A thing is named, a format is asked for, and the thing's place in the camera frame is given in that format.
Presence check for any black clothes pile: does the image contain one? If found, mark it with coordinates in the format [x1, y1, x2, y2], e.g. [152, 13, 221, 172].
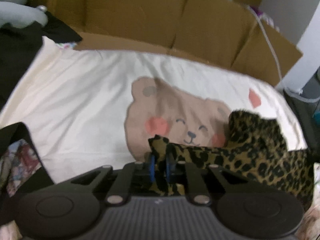
[1, 12, 82, 107]

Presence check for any floral patterned garment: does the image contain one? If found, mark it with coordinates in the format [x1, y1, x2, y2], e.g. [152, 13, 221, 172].
[1, 139, 42, 197]

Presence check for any purple detergent pouch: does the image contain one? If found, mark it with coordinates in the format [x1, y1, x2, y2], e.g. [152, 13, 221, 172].
[250, 6, 280, 32]

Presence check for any leopard print garment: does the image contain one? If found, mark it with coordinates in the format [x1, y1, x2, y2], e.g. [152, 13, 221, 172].
[149, 111, 315, 210]

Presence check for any folded black garment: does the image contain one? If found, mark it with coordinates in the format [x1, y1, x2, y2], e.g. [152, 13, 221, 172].
[283, 89, 319, 158]

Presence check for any white cable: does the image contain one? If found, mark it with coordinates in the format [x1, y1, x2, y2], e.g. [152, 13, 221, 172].
[246, 4, 304, 94]

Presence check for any grey neck pillow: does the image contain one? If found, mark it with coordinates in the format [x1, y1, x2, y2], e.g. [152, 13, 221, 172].
[1, 0, 48, 29]

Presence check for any brown cardboard sheet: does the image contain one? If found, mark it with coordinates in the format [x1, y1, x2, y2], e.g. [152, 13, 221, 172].
[32, 0, 302, 86]

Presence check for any cream bear print bedsheet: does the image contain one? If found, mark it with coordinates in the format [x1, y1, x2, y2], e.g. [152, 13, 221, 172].
[0, 36, 320, 240]

